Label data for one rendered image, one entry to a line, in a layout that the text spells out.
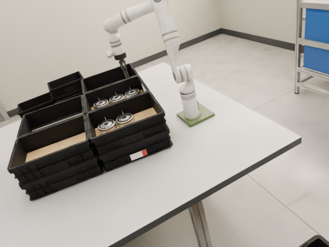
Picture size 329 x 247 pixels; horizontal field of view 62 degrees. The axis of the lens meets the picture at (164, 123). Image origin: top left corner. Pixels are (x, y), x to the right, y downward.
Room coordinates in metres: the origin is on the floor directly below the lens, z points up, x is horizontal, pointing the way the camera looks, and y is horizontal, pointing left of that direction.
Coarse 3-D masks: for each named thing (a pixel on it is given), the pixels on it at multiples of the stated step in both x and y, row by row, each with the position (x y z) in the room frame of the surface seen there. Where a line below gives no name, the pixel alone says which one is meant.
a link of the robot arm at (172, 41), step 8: (176, 32) 1.51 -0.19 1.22; (168, 40) 1.48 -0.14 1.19; (176, 40) 1.48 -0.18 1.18; (168, 48) 1.47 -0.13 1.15; (176, 48) 1.47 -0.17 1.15; (168, 56) 1.48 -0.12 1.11; (176, 56) 1.47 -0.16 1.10; (176, 64) 1.44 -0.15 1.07; (176, 72) 1.41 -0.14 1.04; (176, 80) 1.41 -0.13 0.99
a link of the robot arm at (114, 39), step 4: (108, 32) 1.69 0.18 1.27; (112, 32) 1.68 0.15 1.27; (116, 32) 1.68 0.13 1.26; (112, 36) 1.65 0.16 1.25; (116, 36) 1.64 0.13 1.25; (112, 40) 1.64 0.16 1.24; (116, 40) 1.64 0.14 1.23; (120, 40) 1.66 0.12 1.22; (112, 44) 1.64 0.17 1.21; (116, 44) 1.63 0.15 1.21; (120, 44) 1.65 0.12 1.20
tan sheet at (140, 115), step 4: (152, 108) 1.46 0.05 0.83; (140, 112) 1.45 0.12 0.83; (144, 112) 1.44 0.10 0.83; (148, 112) 1.42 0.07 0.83; (152, 112) 1.41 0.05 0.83; (136, 116) 1.42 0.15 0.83; (140, 116) 1.41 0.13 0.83; (144, 116) 1.39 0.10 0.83; (148, 116) 1.38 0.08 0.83; (136, 120) 1.37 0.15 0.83; (96, 128) 1.40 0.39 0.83; (116, 128) 1.34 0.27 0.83; (96, 132) 1.36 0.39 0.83
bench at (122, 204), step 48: (0, 144) 1.79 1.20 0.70; (192, 144) 1.18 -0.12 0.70; (240, 144) 1.08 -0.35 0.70; (288, 144) 0.98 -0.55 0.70; (0, 192) 1.23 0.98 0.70; (96, 192) 1.02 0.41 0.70; (144, 192) 0.93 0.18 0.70; (192, 192) 0.85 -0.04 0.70; (0, 240) 0.88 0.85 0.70; (48, 240) 0.81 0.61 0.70; (96, 240) 0.74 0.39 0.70
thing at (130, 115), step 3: (123, 114) 1.42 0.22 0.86; (126, 114) 1.42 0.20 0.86; (129, 114) 1.41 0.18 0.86; (117, 117) 1.41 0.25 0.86; (129, 117) 1.37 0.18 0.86; (132, 117) 1.36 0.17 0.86; (117, 120) 1.38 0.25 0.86; (120, 120) 1.37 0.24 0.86; (123, 120) 1.36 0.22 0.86; (126, 120) 1.35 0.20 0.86; (129, 120) 1.34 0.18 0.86
